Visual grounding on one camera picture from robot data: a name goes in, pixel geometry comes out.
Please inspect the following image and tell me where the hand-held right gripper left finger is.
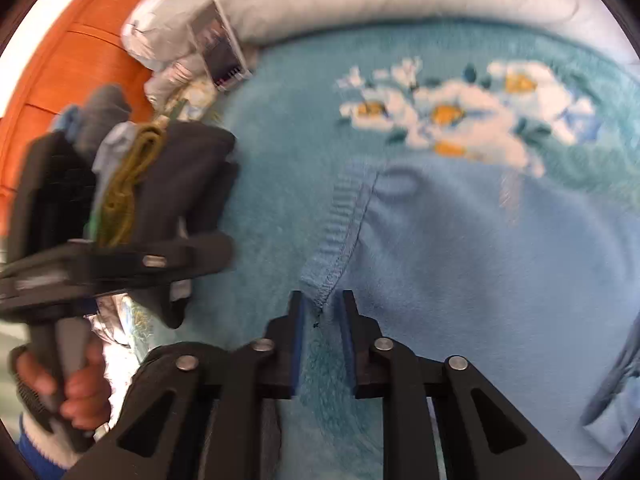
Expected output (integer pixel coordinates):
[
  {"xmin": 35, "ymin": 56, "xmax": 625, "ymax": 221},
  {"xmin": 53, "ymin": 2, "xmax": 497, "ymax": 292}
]
[{"xmin": 65, "ymin": 290, "xmax": 306, "ymax": 480}]

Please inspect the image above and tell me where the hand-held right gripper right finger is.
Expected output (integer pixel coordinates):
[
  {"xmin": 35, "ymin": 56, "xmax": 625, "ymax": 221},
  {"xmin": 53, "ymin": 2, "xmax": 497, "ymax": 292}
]
[{"xmin": 341, "ymin": 289, "xmax": 582, "ymax": 480}]

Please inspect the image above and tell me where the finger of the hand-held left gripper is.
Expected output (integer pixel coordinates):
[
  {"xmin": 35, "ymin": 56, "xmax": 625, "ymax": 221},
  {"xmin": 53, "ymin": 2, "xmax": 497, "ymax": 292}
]
[{"xmin": 67, "ymin": 232, "xmax": 235, "ymax": 306}]

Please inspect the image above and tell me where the light blue fleece garment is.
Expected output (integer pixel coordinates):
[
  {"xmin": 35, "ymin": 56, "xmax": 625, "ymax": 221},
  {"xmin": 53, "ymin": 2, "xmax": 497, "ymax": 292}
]
[{"xmin": 299, "ymin": 152, "xmax": 640, "ymax": 467}]

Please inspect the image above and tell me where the person's left hand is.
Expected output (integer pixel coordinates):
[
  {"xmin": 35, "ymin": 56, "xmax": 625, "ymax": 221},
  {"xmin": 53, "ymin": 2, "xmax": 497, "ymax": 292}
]
[{"xmin": 12, "ymin": 331, "xmax": 113, "ymax": 433}]

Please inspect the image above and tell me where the silver foil wrapper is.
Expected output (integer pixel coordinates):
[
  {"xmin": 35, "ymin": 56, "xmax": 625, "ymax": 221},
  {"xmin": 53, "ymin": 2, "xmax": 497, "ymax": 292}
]
[{"xmin": 86, "ymin": 294, "xmax": 140, "ymax": 350}]

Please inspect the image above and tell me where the pale blue cloth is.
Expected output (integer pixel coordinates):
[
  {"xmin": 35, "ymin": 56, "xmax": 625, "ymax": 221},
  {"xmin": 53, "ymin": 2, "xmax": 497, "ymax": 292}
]
[{"xmin": 91, "ymin": 122, "xmax": 140, "ymax": 203}]

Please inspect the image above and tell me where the grey cloth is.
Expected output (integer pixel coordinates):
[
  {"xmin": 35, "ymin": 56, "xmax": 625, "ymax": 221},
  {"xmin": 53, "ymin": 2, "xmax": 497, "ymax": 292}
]
[{"xmin": 74, "ymin": 84, "xmax": 135, "ymax": 162}]

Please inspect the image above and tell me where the orange wooden headboard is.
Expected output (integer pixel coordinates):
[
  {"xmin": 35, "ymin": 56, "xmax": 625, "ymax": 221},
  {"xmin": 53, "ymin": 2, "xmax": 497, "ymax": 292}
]
[{"xmin": 0, "ymin": 0, "xmax": 178, "ymax": 208}]

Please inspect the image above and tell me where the teal floral blanket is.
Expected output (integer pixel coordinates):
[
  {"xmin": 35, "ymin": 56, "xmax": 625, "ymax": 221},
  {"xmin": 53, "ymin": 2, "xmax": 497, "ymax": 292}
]
[{"xmin": 127, "ymin": 19, "xmax": 640, "ymax": 480}]

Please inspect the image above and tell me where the white patterned cloth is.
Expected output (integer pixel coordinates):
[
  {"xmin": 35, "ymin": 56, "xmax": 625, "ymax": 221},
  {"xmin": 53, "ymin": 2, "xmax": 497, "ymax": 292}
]
[{"xmin": 145, "ymin": 55, "xmax": 223, "ymax": 123}]

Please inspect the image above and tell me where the white pillow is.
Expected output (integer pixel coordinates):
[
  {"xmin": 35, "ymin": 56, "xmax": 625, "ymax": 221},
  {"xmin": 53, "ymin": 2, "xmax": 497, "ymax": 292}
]
[{"xmin": 121, "ymin": 0, "xmax": 637, "ymax": 73}]

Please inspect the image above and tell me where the olive green cord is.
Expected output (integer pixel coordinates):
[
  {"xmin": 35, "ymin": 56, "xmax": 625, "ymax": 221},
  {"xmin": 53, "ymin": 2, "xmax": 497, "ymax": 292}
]
[{"xmin": 94, "ymin": 121, "xmax": 170, "ymax": 250}]

